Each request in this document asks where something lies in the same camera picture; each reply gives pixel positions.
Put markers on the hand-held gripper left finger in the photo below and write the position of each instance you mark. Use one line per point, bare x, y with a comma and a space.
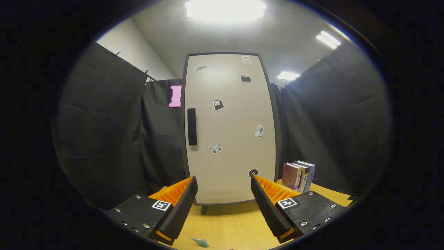
184, 205

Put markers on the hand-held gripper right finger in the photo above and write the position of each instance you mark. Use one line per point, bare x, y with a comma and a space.
265, 205

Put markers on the white blue squeeze tube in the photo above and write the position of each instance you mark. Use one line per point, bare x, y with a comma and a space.
200, 242

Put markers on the dark grey cabinet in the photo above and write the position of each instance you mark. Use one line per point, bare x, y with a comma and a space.
204, 209

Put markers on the white book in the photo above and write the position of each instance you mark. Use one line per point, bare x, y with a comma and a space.
304, 178

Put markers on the black backdrop cloth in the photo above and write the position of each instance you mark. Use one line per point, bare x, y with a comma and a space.
104, 139

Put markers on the small ceiling light panel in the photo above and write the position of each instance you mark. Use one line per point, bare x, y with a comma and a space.
288, 75

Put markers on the double tube ceiling light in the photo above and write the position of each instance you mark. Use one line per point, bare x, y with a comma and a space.
327, 39

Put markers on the large ceiling light panel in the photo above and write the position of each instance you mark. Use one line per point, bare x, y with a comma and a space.
225, 8

